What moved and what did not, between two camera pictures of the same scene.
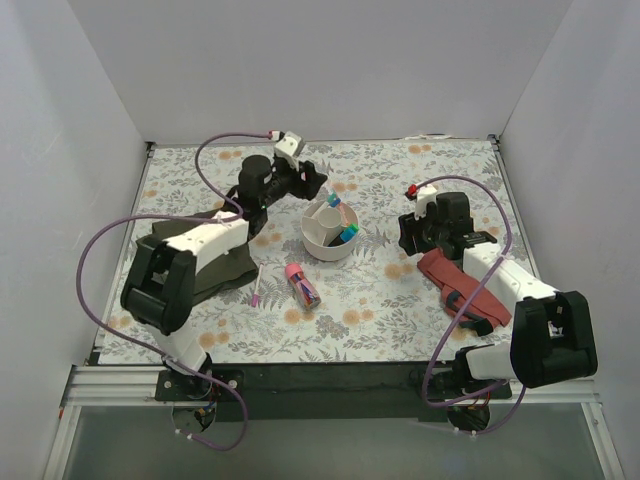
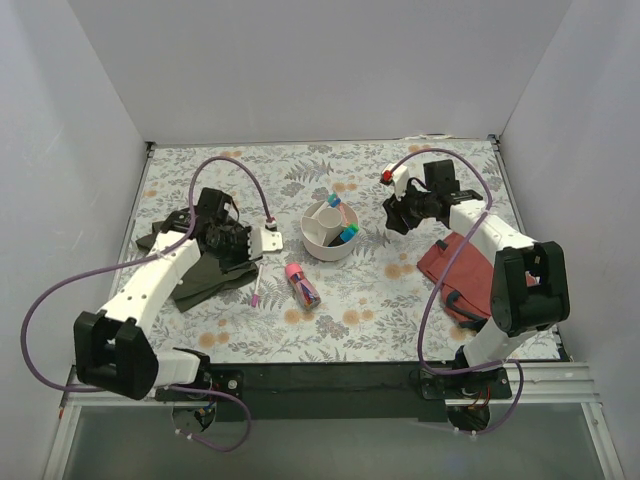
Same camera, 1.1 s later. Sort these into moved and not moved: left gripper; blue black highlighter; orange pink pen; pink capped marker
Moved: left gripper
Not moved: pink capped marker; blue black highlighter; orange pink pen
